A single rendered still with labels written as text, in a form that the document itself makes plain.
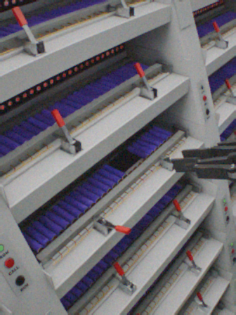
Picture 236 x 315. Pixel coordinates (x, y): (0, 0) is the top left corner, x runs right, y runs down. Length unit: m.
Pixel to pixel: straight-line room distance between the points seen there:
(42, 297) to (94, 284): 0.23
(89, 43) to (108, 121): 0.18
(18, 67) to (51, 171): 0.20
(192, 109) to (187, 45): 0.18
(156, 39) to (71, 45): 0.38
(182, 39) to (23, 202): 0.60
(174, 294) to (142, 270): 0.22
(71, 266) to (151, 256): 0.30
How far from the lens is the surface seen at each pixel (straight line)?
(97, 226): 0.78
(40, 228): 0.78
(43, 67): 0.64
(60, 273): 0.73
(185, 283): 1.16
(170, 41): 0.97
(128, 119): 0.78
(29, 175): 0.65
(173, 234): 1.02
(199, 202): 1.12
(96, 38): 0.72
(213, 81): 1.36
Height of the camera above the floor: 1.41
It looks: 24 degrees down
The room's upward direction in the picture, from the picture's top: 19 degrees counter-clockwise
